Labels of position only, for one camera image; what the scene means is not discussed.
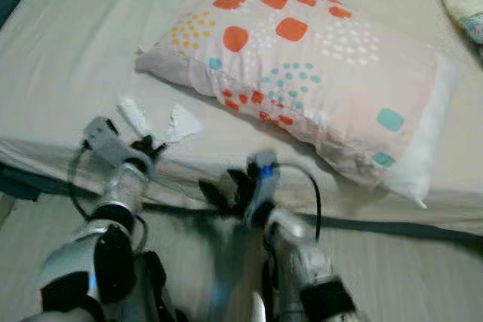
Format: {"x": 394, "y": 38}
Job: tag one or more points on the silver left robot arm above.
{"x": 94, "y": 254}

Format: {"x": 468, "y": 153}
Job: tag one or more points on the pink patterned pillow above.
{"x": 317, "y": 58}

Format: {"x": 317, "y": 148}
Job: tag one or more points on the white tissue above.
{"x": 184, "y": 122}
{"x": 133, "y": 114}

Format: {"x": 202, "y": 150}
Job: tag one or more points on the cream sheeted mattress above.
{"x": 75, "y": 58}

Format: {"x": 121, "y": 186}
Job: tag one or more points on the black robot leg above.
{"x": 155, "y": 288}

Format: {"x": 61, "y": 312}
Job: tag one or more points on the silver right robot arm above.
{"x": 309, "y": 269}

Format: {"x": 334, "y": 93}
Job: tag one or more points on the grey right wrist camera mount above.
{"x": 263, "y": 182}

